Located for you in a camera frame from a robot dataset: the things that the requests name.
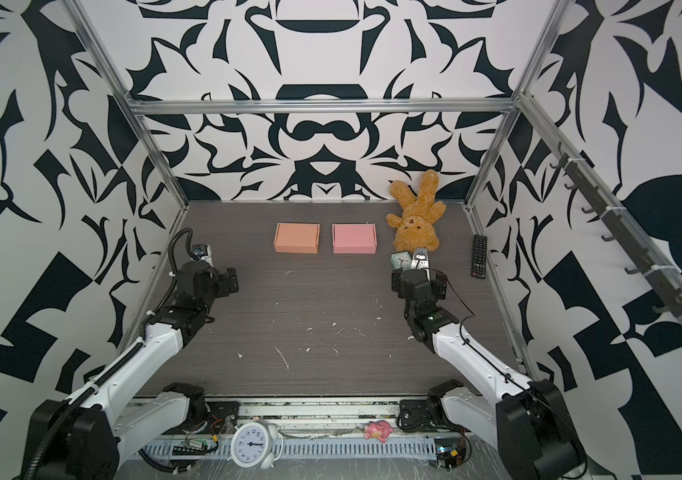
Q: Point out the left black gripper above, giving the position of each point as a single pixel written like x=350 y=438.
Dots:
x=223 y=287

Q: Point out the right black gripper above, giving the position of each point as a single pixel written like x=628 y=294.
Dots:
x=399 y=282

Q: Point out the pink cardboard box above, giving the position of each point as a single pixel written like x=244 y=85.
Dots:
x=354 y=239

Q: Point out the orange cardboard box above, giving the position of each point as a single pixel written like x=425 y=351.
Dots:
x=297 y=238

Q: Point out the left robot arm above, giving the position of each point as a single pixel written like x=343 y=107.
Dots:
x=88 y=435

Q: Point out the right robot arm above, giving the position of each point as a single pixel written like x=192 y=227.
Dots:
x=527 y=422

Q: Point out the small teal alarm clock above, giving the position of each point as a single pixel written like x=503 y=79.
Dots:
x=401 y=261

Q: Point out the brown teddy bear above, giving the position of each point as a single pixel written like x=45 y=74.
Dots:
x=420 y=211

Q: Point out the black remote control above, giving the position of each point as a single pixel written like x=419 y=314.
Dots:
x=479 y=257

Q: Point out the small pink toy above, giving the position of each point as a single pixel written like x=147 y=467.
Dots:
x=378 y=430

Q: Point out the white round alarm clock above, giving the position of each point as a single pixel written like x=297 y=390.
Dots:
x=257 y=444

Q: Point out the left green circuit board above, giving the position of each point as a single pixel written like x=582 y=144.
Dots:
x=191 y=447

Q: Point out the green circuit board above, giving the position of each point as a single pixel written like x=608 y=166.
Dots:
x=191 y=447
x=451 y=453

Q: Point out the right green circuit board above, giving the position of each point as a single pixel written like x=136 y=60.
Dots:
x=451 y=453

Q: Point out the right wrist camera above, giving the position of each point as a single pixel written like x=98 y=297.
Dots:
x=420 y=261

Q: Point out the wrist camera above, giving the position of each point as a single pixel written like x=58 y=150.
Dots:
x=420 y=261
x=202 y=252

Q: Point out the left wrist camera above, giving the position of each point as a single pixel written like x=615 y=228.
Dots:
x=202 y=252

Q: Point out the white slotted cable duct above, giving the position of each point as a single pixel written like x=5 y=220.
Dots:
x=413 y=448

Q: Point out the black wall hook rail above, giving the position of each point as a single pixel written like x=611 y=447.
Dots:
x=623 y=229

